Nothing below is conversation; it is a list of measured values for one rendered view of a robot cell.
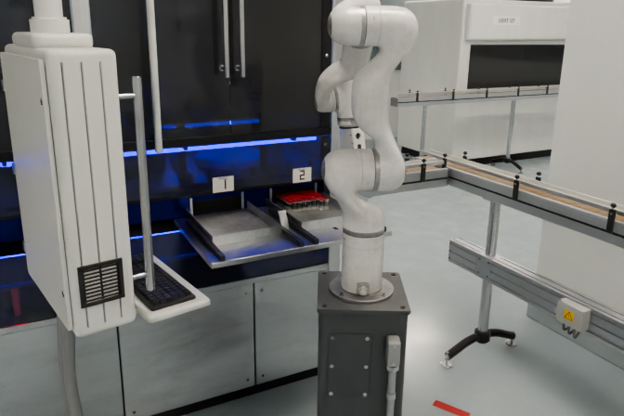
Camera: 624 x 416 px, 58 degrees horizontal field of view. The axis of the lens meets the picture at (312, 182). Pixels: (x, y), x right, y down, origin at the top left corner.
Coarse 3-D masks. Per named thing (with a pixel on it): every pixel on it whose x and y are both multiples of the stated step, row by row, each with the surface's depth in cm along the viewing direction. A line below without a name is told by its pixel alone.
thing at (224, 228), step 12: (252, 204) 228; (192, 216) 213; (204, 216) 223; (216, 216) 223; (228, 216) 223; (240, 216) 223; (252, 216) 224; (264, 216) 218; (204, 228) 200; (216, 228) 210; (228, 228) 210; (240, 228) 210; (252, 228) 210; (264, 228) 201; (276, 228) 203; (216, 240) 194; (228, 240) 196; (240, 240) 198
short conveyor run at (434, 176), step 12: (408, 156) 286; (408, 168) 276; (420, 168) 285; (432, 168) 285; (444, 168) 284; (408, 180) 274; (420, 180) 277; (432, 180) 281; (444, 180) 285; (360, 192) 262; (372, 192) 266; (384, 192) 269; (396, 192) 272
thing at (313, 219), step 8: (320, 192) 247; (336, 200) 235; (280, 208) 224; (336, 208) 235; (288, 216) 218; (296, 216) 224; (304, 216) 224; (312, 216) 224; (320, 216) 225; (328, 216) 225; (336, 216) 215; (304, 224) 208; (312, 224) 210; (320, 224) 212; (328, 224) 213; (336, 224) 215
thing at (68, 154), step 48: (48, 48) 135; (96, 48) 138; (48, 96) 134; (96, 96) 138; (48, 144) 136; (96, 144) 141; (48, 192) 143; (96, 192) 144; (48, 240) 152; (96, 240) 146; (48, 288) 161; (96, 288) 149
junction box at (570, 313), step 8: (560, 304) 230; (568, 304) 228; (576, 304) 228; (560, 312) 231; (568, 312) 227; (576, 312) 224; (584, 312) 222; (560, 320) 231; (568, 320) 228; (576, 320) 225; (584, 320) 223; (576, 328) 225; (584, 328) 224
